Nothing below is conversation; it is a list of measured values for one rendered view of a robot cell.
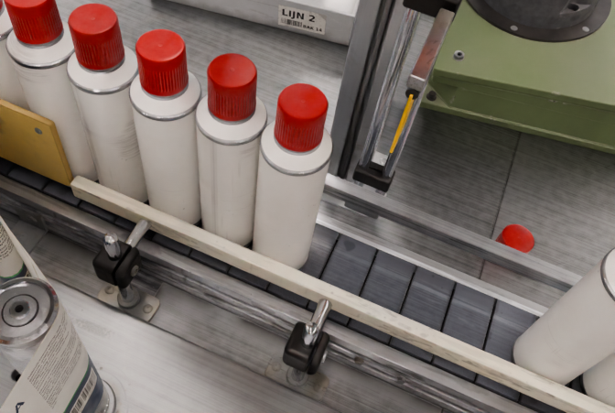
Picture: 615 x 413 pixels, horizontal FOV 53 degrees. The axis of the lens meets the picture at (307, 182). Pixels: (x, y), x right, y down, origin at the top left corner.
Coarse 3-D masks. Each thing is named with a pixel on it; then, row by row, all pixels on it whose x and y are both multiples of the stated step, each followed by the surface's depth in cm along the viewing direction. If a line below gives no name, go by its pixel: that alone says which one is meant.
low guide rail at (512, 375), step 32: (96, 192) 54; (160, 224) 53; (192, 224) 53; (224, 256) 53; (256, 256) 52; (288, 288) 53; (320, 288) 51; (384, 320) 50; (448, 352) 50; (480, 352) 50; (512, 384) 49; (544, 384) 49
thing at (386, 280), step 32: (0, 160) 59; (64, 192) 58; (128, 224) 57; (320, 224) 59; (192, 256) 56; (320, 256) 57; (352, 256) 57; (384, 256) 58; (352, 288) 55; (384, 288) 56; (416, 288) 56; (448, 288) 56; (352, 320) 54; (416, 320) 54; (448, 320) 55; (480, 320) 55; (512, 320) 55; (416, 352) 53; (480, 384) 52; (576, 384) 53
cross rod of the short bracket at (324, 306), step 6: (318, 300) 52; (324, 300) 51; (318, 306) 51; (324, 306) 51; (330, 306) 51; (318, 312) 50; (324, 312) 51; (312, 318) 50; (318, 318) 50; (324, 318) 50; (318, 324) 50
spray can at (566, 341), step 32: (608, 256) 41; (576, 288) 44; (608, 288) 40; (544, 320) 48; (576, 320) 44; (608, 320) 41; (512, 352) 53; (544, 352) 48; (576, 352) 45; (608, 352) 44
